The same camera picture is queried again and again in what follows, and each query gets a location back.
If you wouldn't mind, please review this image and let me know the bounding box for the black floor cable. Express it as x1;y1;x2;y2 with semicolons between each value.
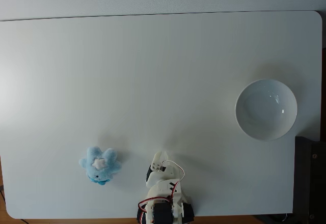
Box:
0;185;7;206

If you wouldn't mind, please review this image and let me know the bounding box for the red white servo cable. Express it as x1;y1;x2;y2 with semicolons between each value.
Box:
138;195;176;224
162;159;186;197

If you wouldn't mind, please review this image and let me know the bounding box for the white ceramic bowl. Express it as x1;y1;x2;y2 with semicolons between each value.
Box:
234;78;298;142

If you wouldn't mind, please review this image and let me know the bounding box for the skyblue plush doll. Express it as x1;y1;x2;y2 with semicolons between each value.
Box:
78;146;123;187

